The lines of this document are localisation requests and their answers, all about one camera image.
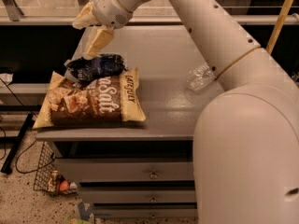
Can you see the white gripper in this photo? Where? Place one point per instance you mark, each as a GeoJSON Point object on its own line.
{"type": "Point", "coordinates": [108, 7]}

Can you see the blue chip bag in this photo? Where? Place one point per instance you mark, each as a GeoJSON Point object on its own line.
{"type": "Point", "coordinates": [106, 65]}

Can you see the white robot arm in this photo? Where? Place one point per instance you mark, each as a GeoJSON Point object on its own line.
{"type": "Point", "coordinates": [246, 141]}

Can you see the brown chip bag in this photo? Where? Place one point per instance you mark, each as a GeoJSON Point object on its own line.
{"type": "Point", "coordinates": [104, 99]}

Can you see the clear plastic water bottle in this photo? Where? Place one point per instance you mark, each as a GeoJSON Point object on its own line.
{"type": "Point", "coordinates": [201, 76]}

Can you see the top grey drawer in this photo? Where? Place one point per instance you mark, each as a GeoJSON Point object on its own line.
{"type": "Point", "coordinates": [122, 170]}

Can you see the grey drawer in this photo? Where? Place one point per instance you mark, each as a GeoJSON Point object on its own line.
{"type": "Point", "coordinates": [146, 211]}
{"type": "Point", "coordinates": [138, 195]}
{"type": "Point", "coordinates": [122, 170]}

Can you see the grey drawer cabinet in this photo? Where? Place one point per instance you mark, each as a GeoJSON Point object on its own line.
{"type": "Point", "coordinates": [126, 141]}

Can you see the snack items in basket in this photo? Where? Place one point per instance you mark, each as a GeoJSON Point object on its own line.
{"type": "Point", "coordinates": [59, 185]}

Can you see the black metal stand leg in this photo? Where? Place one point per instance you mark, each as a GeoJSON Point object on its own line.
{"type": "Point", "coordinates": [15, 141]}

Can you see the middle grey drawer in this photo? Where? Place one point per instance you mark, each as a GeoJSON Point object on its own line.
{"type": "Point", "coordinates": [138, 195]}

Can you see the bottom grey drawer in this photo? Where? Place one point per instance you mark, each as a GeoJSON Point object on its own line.
{"type": "Point", "coordinates": [146, 211]}

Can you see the green item on floor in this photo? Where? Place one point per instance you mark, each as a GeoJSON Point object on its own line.
{"type": "Point", "coordinates": [74, 220]}

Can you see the metal railing frame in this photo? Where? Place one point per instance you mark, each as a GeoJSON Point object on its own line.
{"type": "Point", "coordinates": [247, 12]}

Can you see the black wire basket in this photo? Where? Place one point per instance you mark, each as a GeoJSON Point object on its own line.
{"type": "Point", "coordinates": [44, 168]}

